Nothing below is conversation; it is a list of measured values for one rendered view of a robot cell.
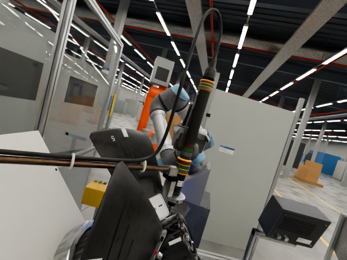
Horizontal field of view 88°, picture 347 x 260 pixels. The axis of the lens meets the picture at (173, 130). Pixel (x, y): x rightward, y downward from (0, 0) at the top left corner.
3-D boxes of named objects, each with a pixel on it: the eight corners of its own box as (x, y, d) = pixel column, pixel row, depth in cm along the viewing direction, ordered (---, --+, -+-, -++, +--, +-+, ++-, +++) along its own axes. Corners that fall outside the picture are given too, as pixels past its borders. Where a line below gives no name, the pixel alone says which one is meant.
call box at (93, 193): (79, 206, 87) (84, 185, 86) (89, 197, 97) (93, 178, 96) (112, 214, 88) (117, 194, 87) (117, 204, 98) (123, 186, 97)
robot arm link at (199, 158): (186, 164, 88) (175, 145, 87) (206, 155, 85) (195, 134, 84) (184, 171, 80) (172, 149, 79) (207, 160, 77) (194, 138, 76)
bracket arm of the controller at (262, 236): (253, 236, 94) (255, 231, 94) (250, 232, 97) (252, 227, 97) (295, 247, 95) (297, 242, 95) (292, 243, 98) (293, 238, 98)
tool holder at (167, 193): (164, 205, 49) (174, 171, 49) (152, 192, 55) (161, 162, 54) (188, 202, 55) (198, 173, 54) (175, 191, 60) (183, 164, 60)
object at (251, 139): (169, 231, 243) (216, 71, 228) (169, 229, 248) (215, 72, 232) (253, 253, 249) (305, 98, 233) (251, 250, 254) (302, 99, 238)
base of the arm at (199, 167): (189, 171, 141) (184, 160, 142) (207, 163, 137) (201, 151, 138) (186, 177, 126) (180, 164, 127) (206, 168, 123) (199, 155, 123)
